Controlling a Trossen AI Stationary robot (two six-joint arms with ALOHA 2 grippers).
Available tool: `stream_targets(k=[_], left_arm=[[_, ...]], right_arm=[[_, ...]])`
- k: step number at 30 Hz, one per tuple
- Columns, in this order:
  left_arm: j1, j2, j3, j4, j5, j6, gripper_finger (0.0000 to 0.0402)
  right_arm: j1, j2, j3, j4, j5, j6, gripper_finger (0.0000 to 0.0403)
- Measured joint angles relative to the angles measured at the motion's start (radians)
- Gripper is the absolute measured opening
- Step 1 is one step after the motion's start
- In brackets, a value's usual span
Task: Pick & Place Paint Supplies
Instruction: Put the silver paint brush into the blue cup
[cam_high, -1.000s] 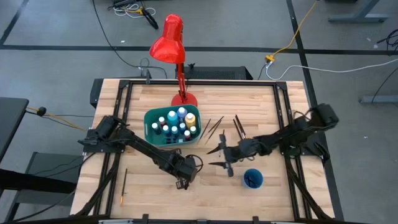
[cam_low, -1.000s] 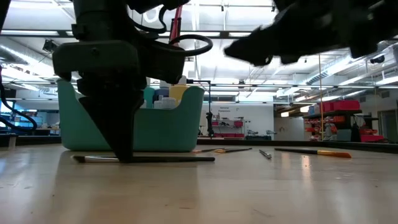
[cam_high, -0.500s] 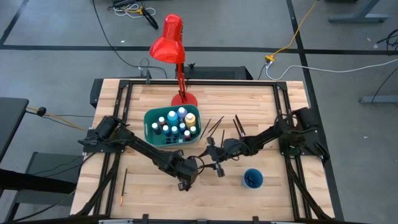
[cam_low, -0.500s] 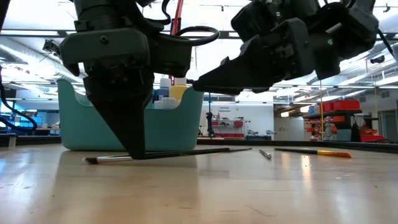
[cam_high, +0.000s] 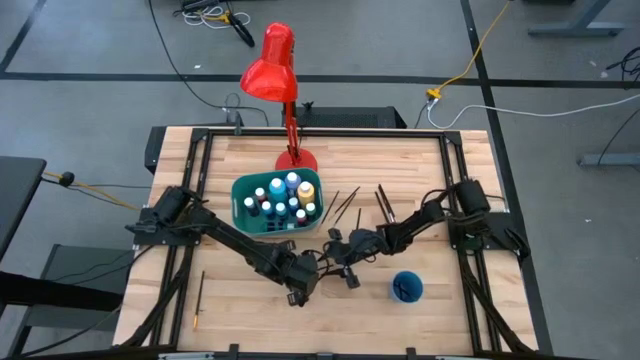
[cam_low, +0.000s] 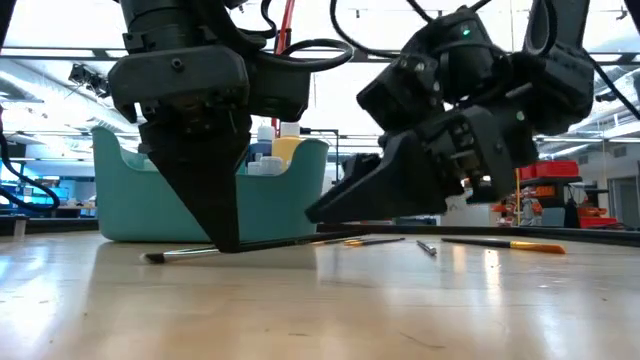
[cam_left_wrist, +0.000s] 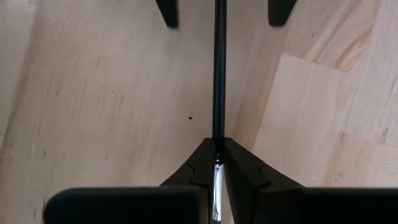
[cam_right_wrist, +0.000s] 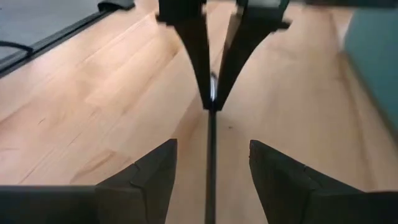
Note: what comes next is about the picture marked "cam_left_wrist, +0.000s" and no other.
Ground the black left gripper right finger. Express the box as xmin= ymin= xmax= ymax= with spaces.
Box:
xmin=223 ymin=138 xmax=398 ymax=224

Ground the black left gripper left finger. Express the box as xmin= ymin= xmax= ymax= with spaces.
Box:
xmin=42 ymin=138 xmax=216 ymax=224

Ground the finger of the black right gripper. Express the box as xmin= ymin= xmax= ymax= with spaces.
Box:
xmin=155 ymin=0 xmax=180 ymax=29
xmin=268 ymin=0 xmax=299 ymax=27

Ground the black paintbrush silver ferrule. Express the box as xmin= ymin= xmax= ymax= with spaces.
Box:
xmin=211 ymin=0 xmax=228 ymax=224

